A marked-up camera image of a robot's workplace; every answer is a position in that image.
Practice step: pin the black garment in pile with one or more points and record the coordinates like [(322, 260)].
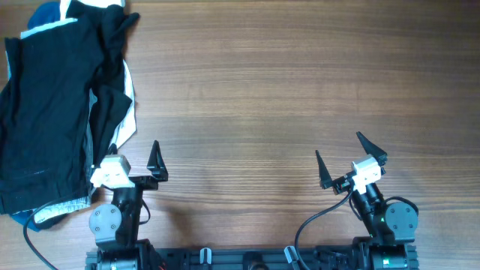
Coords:
[(108, 85)]

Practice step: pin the blue garment at bottom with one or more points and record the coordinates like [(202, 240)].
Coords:
[(50, 12)]

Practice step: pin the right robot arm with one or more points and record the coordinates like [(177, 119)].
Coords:
[(391, 223)]

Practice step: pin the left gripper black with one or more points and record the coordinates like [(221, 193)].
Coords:
[(157, 166)]

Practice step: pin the white garment in pile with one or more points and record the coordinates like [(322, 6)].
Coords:
[(128, 126)]

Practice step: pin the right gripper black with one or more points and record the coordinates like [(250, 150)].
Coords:
[(345, 181)]

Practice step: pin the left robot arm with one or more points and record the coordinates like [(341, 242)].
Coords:
[(116, 225)]

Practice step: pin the black shorts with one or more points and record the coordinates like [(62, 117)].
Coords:
[(44, 115)]

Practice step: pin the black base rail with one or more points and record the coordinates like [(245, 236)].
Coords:
[(255, 258)]

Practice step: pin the light blue denim shorts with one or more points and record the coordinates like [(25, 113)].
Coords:
[(81, 202)]

